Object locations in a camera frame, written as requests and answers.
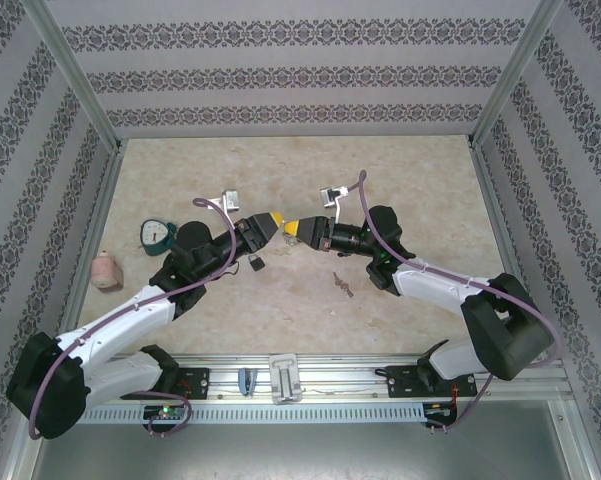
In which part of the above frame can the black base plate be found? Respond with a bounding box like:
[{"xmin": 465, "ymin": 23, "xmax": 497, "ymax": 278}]
[
  {"xmin": 157, "ymin": 366, "xmax": 212, "ymax": 401},
  {"xmin": 385, "ymin": 363, "xmax": 477, "ymax": 400}
]

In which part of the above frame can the aluminium side rail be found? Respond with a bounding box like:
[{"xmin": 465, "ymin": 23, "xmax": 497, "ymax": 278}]
[
  {"xmin": 62, "ymin": 139, "xmax": 126, "ymax": 341},
  {"xmin": 467, "ymin": 139, "xmax": 554, "ymax": 361}
]

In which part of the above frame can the small circuit board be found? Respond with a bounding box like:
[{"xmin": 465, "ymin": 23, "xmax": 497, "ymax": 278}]
[
  {"xmin": 143, "ymin": 403, "xmax": 189, "ymax": 422},
  {"xmin": 423, "ymin": 401, "xmax": 457, "ymax": 420}
]

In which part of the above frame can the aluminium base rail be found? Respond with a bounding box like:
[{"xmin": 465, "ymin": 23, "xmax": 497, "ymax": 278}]
[{"xmin": 27, "ymin": 351, "xmax": 575, "ymax": 401}]

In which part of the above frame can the teal dial scale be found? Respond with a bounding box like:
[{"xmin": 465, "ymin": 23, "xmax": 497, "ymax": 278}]
[{"xmin": 139, "ymin": 218, "xmax": 177, "ymax": 259}]

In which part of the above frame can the grey white clamp bracket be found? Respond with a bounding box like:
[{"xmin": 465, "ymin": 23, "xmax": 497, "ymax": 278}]
[{"xmin": 268, "ymin": 352, "xmax": 302, "ymax": 406}]

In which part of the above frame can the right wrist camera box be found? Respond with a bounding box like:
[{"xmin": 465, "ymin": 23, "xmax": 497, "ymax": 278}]
[{"xmin": 318, "ymin": 184, "xmax": 352, "ymax": 225}]

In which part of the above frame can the purple cable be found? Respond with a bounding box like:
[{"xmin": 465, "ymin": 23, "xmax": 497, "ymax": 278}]
[
  {"xmin": 27, "ymin": 197, "xmax": 241, "ymax": 442},
  {"xmin": 347, "ymin": 169, "xmax": 564, "ymax": 435}
]

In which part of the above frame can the grey metal sheet panel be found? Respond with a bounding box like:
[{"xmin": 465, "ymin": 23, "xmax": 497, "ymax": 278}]
[{"xmin": 29, "ymin": 399, "xmax": 594, "ymax": 480}]

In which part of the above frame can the white slotted cable duct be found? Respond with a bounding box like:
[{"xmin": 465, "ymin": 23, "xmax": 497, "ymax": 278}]
[{"xmin": 87, "ymin": 402, "xmax": 427, "ymax": 425}]

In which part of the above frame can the aluminium frame post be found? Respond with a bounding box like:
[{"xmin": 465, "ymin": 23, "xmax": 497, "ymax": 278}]
[
  {"xmin": 22, "ymin": 0, "xmax": 125, "ymax": 154},
  {"xmin": 467, "ymin": 0, "xmax": 576, "ymax": 151}
]

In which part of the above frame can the pink plastic bottle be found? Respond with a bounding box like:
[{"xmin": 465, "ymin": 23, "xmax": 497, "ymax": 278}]
[{"xmin": 90, "ymin": 251, "xmax": 126, "ymax": 292}]

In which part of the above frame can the blue clip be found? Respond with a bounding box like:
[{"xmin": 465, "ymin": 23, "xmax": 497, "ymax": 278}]
[{"xmin": 237, "ymin": 367, "xmax": 257, "ymax": 398}]

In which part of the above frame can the aluminium frame bar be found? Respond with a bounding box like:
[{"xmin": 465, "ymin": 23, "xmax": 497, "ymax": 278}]
[
  {"xmin": 0, "ymin": 429, "xmax": 49, "ymax": 480},
  {"xmin": 549, "ymin": 399, "xmax": 601, "ymax": 480}
]

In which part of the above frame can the silver key bunch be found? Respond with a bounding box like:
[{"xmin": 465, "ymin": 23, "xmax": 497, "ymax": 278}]
[{"xmin": 331, "ymin": 271, "xmax": 356, "ymax": 300}]

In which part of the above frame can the thin black cable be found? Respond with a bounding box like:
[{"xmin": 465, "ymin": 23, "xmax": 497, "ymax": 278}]
[{"xmin": 207, "ymin": 259, "xmax": 242, "ymax": 277}]

